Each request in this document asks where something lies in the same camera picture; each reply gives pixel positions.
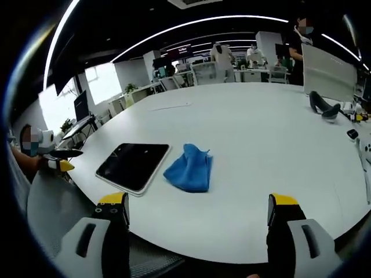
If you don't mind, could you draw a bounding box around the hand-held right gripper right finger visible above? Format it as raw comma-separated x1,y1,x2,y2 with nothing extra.
265,193,344,278

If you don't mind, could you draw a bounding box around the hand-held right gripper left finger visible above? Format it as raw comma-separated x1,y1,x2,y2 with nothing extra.
53,191,130,278

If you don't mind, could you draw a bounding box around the black tablet white frame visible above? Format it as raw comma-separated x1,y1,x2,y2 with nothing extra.
95,142,172,198

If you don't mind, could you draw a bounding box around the blue cleaning cloth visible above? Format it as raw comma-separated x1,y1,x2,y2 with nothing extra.
163,143,214,193

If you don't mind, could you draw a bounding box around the standing desk with laptop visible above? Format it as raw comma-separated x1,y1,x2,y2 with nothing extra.
61,115,97,145

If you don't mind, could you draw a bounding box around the black monitor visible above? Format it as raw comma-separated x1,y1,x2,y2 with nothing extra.
73,90,89,122

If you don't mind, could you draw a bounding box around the grey mesh chair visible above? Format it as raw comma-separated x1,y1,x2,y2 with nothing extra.
127,231,186,278

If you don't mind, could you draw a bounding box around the white controller device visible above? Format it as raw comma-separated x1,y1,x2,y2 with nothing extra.
357,138,371,205

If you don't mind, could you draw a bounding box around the white flat sheet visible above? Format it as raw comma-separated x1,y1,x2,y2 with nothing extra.
148,101,194,112

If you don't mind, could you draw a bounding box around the small black and white device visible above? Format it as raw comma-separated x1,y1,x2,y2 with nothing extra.
346,128,361,143

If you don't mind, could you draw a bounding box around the white and yellow gripper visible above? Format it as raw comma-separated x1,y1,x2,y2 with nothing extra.
347,102,369,123

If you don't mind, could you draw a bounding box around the white mesh office chair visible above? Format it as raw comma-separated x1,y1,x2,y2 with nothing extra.
190,61,217,86

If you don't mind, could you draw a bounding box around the white monitor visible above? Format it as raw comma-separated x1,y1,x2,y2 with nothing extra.
300,42,358,103

